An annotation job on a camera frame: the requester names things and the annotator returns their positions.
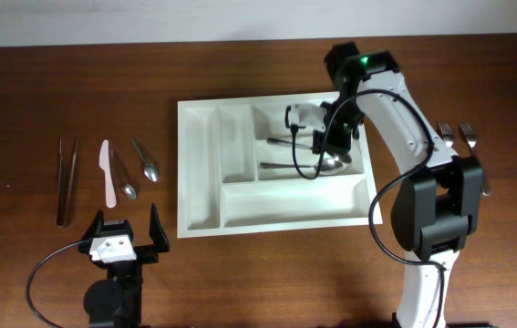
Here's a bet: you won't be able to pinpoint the steel fork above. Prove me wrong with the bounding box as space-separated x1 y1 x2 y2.
459 123 491 197
438 122 455 148

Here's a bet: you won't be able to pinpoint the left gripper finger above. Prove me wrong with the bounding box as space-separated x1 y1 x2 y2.
149 203 170 252
81 210 104 241

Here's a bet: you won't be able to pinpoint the white plastic cutlery tray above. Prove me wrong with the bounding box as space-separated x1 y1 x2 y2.
177 92 377 238

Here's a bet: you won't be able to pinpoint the large steel spoon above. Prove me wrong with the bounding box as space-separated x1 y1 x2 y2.
259 159 346 176
266 138 352 164

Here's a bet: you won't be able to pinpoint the black cable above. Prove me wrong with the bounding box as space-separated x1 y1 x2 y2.
25 240 91 328
290 88 446 328

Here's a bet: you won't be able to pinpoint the white plastic knife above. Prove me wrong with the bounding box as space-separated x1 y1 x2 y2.
98 139 117 209

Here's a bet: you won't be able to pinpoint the right black cable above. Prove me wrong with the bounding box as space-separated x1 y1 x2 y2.
290 88 446 328

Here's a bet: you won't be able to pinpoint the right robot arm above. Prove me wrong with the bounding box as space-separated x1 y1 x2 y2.
313 42 483 327

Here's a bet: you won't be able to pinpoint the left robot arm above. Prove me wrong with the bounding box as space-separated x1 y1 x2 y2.
78 205 170 327

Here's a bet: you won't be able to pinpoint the steel tweezers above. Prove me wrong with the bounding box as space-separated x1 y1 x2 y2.
56 137 79 228

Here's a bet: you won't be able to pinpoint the left black cable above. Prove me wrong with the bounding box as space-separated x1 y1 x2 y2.
25 240 91 328

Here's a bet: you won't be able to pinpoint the small steel teaspoon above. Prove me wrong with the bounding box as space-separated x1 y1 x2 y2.
110 150 137 200
131 138 160 182

